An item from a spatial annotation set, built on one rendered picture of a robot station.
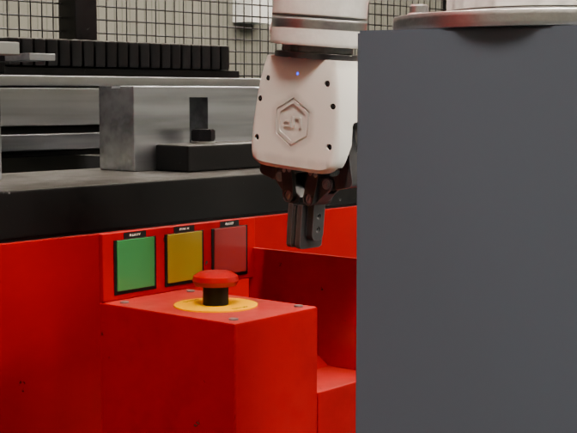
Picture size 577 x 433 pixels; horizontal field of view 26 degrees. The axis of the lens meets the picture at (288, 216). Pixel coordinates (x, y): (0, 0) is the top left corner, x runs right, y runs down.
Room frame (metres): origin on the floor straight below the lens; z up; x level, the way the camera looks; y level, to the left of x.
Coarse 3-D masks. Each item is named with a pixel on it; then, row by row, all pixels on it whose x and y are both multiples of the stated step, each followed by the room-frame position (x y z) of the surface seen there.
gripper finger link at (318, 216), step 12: (324, 180) 1.10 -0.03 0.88; (324, 192) 1.10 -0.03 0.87; (336, 192) 1.11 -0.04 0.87; (300, 204) 1.11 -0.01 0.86; (324, 204) 1.12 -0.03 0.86; (300, 216) 1.11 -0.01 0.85; (312, 216) 1.11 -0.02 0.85; (324, 216) 1.12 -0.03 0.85; (300, 228) 1.11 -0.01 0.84; (312, 228) 1.11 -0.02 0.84; (300, 240) 1.11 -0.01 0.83; (312, 240) 1.11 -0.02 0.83
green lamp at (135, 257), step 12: (132, 240) 1.10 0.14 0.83; (144, 240) 1.11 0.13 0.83; (120, 252) 1.09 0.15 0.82; (132, 252) 1.10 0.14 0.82; (144, 252) 1.11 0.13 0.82; (120, 264) 1.09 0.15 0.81; (132, 264) 1.10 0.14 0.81; (144, 264) 1.11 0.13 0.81; (120, 276) 1.09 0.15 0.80; (132, 276) 1.10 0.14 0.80; (144, 276) 1.11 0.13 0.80; (120, 288) 1.09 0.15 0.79; (132, 288) 1.10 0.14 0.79
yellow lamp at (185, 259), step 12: (168, 240) 1.13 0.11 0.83; (180, 240) 1.14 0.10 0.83; (192, 240) 1.16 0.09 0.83; (168, 252) 1.13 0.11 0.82; (180, 252) 1.14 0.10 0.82; (192, 252) 1.16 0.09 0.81; (168, 264) 1.13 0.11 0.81; (180, 264) 1.14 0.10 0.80; (192, 264) 1.16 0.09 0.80; (168, 276) 1.13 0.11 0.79; (180, 276) 1.14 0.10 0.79; (192, 276) 1.16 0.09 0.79
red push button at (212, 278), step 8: (200, 272) 1.05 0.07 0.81; (208, 272) 1.05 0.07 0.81; (216, 272) 1.05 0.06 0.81; (224, 272) 1.05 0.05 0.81; (232, 272) 1.06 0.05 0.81; (192, 280) 1.05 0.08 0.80; (200, 280) 1.04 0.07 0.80; (208, 280) 1.04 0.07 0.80; (216, 280) 1.04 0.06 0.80; (224, 280) 1.04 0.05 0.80; (232, 280) 1.05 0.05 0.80; (208, 288) 1.05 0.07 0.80; (216, 288) 1.05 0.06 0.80; (224, 288) 1.05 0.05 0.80; (208, 296) 1.05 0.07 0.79; (216, 296) 1.05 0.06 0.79; (224, 296) 1.05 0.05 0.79; (208, 304) 1.05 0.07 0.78; (216, 304) 1.05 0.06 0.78; (224, 304) 1.05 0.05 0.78
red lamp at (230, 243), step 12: (228, 228) 1.19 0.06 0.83; (240, 228) 1.21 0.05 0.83; (216, 240) 1.18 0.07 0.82; (228, 240) 1.19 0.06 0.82; (240, 240) 1.21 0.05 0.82; (216, 252) 1.18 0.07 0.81; (228, 252) 1.19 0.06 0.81; (240, 252) 1.21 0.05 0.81; (216, 264) 1.18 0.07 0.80; (228, 264) 1.19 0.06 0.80; (240, 264) 1.21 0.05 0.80
